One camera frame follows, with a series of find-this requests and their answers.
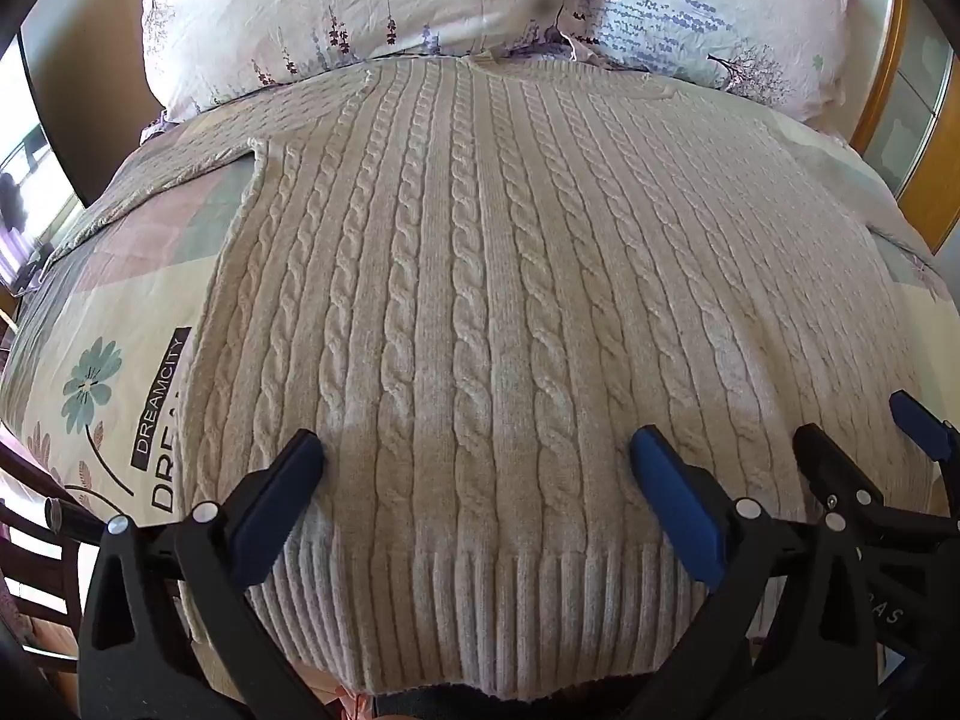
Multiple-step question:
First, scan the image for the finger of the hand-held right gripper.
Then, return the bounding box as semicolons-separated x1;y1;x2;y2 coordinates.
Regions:
888;391;960;464
793;424;887;520

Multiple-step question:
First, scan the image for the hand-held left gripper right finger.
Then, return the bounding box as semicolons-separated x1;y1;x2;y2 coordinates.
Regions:
628;425;880;720

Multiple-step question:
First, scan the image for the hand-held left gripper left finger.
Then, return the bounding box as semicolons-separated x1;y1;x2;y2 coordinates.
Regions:
77;429;326;720

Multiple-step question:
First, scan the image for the cream cable-knit sweater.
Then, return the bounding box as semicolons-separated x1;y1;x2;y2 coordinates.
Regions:
49;56;932;700

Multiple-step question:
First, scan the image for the floral printed bed sheet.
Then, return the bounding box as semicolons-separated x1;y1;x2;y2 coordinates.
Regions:
0;94;947;720

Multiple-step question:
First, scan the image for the dark wooden chair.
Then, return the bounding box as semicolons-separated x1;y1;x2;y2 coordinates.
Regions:
0;431;102;665

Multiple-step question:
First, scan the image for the wooden headboard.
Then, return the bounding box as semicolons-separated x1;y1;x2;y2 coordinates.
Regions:
847;0;960;256

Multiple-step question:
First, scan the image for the bright window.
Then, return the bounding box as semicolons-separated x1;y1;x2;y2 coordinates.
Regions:
0;37;85;293

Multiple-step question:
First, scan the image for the pale blue floral pillow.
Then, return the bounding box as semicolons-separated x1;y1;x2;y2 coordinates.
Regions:
559;0;875;125

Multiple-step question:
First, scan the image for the pink floral pillow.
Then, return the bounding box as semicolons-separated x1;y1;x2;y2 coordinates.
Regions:
124;0;572;125

